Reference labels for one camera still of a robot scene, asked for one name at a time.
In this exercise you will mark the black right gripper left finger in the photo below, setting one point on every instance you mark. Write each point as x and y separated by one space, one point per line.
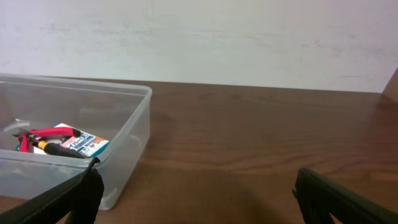
77 198

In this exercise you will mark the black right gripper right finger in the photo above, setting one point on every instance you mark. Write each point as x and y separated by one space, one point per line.
321 200

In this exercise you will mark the black yellow screwdriver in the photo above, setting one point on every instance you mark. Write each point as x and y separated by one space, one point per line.
56 149

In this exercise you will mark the blue white cardboard box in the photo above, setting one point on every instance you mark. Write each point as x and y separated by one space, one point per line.
87 144

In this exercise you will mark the clear plastic container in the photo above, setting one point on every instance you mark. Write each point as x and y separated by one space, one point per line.
118 113

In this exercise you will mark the red handled pliers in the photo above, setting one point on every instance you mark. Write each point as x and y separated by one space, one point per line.
24 135

